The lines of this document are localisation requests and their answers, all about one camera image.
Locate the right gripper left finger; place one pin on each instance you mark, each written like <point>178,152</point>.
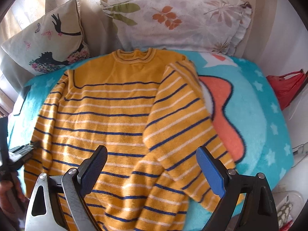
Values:
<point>44,210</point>

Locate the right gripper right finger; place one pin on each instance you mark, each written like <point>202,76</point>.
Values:
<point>258,211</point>

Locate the yellow striped knit sweater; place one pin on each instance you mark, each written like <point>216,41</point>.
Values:
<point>148,110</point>

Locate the person's left hand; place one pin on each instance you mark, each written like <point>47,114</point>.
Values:
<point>14,203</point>

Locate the patterned white bag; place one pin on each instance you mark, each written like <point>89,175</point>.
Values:
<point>288,205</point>

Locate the black smartphone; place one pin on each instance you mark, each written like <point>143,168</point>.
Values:
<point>20,100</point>

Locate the turquoise star fleece blanket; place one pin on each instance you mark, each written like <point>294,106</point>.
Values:
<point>242,106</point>

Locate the cream cushion black silhouette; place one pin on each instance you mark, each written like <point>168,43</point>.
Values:
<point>52,42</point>

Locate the red plastic bag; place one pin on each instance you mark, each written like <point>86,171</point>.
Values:
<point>287,86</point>

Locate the beige upholstered headboard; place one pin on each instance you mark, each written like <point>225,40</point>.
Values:
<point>99,35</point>

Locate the white leaf print pillow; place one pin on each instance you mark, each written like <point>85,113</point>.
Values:
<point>191,25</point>

